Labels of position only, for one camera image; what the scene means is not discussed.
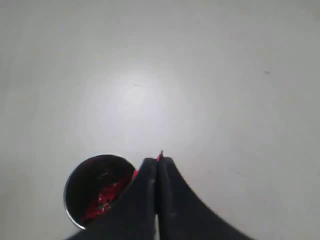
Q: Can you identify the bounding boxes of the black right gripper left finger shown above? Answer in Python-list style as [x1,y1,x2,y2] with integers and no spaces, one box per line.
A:
[69,158,158,240]

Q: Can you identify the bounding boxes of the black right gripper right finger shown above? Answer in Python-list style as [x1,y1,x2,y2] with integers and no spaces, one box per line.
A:
[157,156,251,240]

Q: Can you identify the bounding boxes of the stainless steel cup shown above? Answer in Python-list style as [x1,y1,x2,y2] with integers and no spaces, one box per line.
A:
[63,154,135,230]

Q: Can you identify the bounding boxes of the red wrapper piece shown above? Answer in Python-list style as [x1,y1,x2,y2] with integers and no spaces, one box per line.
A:
[156,150,164,162]

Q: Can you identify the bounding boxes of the red candies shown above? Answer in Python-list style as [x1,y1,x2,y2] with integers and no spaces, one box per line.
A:
[82,169,139,225]

